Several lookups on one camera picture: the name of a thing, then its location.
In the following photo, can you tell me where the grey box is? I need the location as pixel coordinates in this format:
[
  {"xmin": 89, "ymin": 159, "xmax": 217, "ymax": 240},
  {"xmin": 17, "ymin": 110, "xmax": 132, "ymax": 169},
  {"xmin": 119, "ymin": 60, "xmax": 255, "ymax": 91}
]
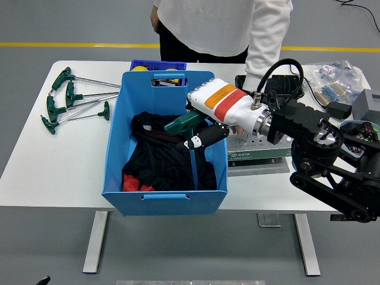
[{"xmin": 351, "ymin": 88, "xmax": 380, "ymax": 121}]

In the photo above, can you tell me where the person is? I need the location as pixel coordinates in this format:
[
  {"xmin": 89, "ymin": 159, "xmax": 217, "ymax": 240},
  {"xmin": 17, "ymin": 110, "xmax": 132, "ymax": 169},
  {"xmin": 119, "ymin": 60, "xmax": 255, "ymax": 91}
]
[{"xmin": 150, "ymin": 0, "xmax": 294, "ymax": 136}]

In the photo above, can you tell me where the grey green hex key stand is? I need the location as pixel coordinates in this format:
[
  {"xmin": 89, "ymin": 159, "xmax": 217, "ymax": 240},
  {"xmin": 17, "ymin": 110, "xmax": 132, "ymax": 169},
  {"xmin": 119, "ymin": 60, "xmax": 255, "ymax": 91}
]
[{"xmin": 227, "ymin": 132, "xmax": 293, "ymax": 178}]

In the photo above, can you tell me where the large green T-handle hex key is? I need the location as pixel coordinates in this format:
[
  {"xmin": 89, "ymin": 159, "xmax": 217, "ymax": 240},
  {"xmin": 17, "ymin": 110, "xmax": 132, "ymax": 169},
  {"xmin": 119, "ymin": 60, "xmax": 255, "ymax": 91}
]
[{"xmin": 163, "ymin": 109, "xmax": 206, "ymax": 191}]

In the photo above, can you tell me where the taped resistor strip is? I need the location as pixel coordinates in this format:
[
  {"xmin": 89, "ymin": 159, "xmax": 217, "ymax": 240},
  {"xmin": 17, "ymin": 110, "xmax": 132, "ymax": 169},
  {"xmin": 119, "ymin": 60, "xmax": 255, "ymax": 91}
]
[{"xmin": 313, "ymin": 83, "xmax": 351, "ymax": 107}]

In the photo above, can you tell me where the white table leg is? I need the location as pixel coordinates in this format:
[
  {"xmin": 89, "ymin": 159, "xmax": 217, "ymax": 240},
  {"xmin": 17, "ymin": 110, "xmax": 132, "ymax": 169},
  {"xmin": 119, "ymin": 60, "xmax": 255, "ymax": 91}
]
[
  {"xmin": 82, "ymin": 210, "xmax": 109, "ymax": 274},
  {"xmin": 293, "ymin": 213, "xmax": 321, "ymax": 277}
]

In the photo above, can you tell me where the large blue plastic box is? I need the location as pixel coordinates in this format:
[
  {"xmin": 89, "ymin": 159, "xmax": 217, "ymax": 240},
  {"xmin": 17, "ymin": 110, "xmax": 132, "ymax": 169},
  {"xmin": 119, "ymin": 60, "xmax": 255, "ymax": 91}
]
[{"xmin": 101, "ymin": 70, "xmax": 229, "ymax": 217}]

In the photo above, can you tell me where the person's right hand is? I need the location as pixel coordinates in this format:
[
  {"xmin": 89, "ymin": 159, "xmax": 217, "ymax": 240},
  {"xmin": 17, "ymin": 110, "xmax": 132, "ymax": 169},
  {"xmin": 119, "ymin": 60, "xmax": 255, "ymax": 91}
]
[{"xmin": 150, "ymin": 4, "xmax": 163, "ymax": 32}]

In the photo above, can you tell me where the black floor cable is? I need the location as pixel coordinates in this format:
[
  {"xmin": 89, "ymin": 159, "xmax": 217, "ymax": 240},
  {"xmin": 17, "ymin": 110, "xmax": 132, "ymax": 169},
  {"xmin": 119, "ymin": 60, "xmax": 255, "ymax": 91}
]
[{"xmin": 335, "ymin": 0, "xmax": 380, "ymax": 32}]

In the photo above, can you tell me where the short green T-handle hex key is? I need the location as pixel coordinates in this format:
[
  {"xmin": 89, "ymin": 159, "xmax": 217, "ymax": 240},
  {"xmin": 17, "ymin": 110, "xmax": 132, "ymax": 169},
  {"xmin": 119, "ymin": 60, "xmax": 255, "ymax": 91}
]
[{"xmin": 67, "ymin": 100, "xmax": 110, "ymax": 121}]

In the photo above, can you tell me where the grey bowl of components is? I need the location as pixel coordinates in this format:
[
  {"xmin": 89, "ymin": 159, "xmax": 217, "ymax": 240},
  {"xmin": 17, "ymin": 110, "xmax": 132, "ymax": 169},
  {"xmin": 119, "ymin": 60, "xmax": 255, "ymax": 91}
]
[{"xmin": 340, "ymin": 120, "xmax": 380, "ymax": 158}]

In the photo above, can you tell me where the black cloth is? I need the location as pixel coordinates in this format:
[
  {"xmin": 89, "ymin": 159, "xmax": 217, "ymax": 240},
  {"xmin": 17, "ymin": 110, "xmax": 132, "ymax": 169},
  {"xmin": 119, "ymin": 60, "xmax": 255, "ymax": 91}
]
[{"xmin": 121, "ymin": 111, "xmax": 217, "ymax": 192}]

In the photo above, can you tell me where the black plastic case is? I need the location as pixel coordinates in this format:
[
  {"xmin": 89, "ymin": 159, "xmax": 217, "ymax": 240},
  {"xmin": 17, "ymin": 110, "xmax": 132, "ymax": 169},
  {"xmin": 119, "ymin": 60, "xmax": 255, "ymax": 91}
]
[{"xmin": 235, "ymin": 74, "xmax": 305, "ymax": 103}]

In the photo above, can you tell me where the black power adapter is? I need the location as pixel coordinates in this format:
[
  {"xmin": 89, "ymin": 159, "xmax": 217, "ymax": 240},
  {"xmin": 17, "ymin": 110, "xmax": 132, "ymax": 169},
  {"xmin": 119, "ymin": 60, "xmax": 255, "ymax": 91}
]
[{"xmin": 325, "ymin": 102, "xmax": 353, "ymax": 120}]

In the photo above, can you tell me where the dark blue plastic bin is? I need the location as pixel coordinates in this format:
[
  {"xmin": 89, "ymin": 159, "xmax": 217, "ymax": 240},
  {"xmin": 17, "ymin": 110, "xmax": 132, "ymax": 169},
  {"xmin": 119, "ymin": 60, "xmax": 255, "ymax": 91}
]
[{"xmin": 129, "ymin": 59, "xmax": 188, "ymax": 72}]

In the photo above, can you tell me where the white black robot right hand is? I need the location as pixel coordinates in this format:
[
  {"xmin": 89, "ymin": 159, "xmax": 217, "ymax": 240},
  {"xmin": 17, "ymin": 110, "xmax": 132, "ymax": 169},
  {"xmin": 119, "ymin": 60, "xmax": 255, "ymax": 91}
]
[{"xmin": 175, "ymin": 77, "xmax": 267, "ymax": 150}]

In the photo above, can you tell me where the grey metal floor plate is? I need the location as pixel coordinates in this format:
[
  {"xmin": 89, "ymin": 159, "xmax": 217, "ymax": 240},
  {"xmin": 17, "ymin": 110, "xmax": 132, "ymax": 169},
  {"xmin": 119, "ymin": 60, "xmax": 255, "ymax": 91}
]
[{"xmin": 257, "ymin": 213, "xmax": 282, "ymax": 228}]

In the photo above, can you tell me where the red cloth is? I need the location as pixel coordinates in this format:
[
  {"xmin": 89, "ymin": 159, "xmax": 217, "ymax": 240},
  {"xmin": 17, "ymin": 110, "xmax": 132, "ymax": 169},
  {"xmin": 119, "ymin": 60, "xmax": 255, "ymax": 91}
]
[{"xmin": 122, "ymin": 174, "xmax": 156, "ymax": 192}]

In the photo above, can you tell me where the clear plastic bag of components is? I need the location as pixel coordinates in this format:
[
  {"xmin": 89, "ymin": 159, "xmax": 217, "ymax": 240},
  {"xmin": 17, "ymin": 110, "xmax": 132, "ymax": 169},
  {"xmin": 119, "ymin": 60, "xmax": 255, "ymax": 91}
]
[{"xmin": 304, "ymin": 60, "xmax": 365, "ymax": 105}]

